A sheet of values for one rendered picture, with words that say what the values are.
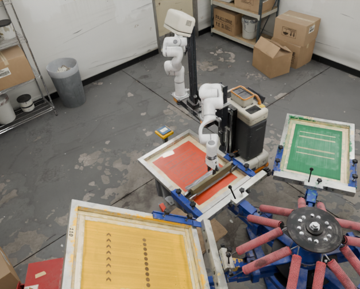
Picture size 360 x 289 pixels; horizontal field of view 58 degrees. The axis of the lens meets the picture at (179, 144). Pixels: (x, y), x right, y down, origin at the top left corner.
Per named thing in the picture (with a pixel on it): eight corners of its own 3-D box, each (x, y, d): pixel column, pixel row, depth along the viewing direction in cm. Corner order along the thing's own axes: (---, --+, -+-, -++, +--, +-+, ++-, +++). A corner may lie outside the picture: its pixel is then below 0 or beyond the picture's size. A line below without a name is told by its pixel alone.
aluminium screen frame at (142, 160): (138, 161, 281) (137, 159, 279) (189, 131, 306) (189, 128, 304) (198, 219, 234) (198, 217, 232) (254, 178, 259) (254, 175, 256)
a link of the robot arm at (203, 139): (215, 116, 240) (216, 144, 238) (197, 116, 241) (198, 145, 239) (215, 113, 232) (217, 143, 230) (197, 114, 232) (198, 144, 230)
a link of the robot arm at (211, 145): (205, 132, 235) (218, 131, 234) (205, 142, 242) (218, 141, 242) (206, 146, 224) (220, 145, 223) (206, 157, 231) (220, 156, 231)
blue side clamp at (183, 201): (171, 196, 253) (170, 191, 248) (176, 193, 255) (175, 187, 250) (197, 221, 235) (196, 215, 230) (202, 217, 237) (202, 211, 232)
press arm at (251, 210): (232, 203, 238) (233, 199, 234) (238, 199, 240) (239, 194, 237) (251, 218, 227) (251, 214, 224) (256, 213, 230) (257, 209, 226)
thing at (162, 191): (157, 196, 307) (151, 165, 278) (160, 194, 308) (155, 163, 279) (189, 227, 279) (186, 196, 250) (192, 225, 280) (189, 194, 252)
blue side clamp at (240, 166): (223, 161, 276) (223, 155, 272) (227, 158, 279) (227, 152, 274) (250, 181, 258) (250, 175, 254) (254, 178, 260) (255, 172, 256)
